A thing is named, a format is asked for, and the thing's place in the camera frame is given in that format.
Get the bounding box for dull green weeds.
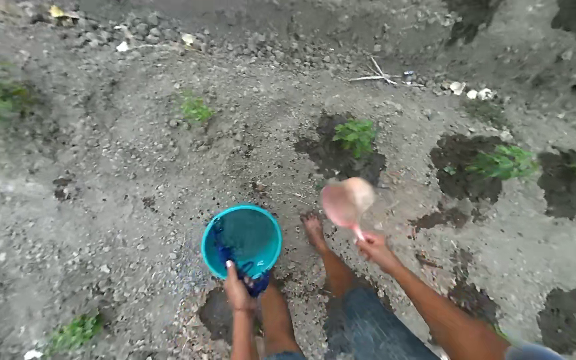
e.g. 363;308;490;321
462;97;510;129

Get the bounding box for person's left hand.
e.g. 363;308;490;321
224;260;271;312

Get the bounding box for person's right forearm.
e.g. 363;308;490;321
384;256;564;360

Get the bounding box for pink plastic scoop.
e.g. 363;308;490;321
321;180;365;242

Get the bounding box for person's legs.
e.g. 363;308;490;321
258;212;441;360

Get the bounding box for yellow leaf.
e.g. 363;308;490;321
49;5;79;20

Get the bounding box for dry forked twig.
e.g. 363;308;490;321
348;55;403;86

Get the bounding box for dark blue cloth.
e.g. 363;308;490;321
212;218;271;298

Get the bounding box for person's left forearm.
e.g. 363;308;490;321
230;307;259;360

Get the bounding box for teal plastic basin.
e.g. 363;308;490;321
201;203;283;280

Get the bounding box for person's right hand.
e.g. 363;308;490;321
355;231;403;275

